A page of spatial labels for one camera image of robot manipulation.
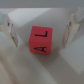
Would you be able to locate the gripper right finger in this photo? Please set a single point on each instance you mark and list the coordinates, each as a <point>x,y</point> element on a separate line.
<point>72,26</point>

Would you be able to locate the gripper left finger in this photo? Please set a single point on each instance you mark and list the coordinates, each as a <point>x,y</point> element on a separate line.
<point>8,27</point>

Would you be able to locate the pink block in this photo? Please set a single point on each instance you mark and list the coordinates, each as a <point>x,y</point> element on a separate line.
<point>40,39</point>

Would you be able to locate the white plastic box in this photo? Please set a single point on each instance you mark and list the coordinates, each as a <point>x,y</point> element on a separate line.
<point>42,63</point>

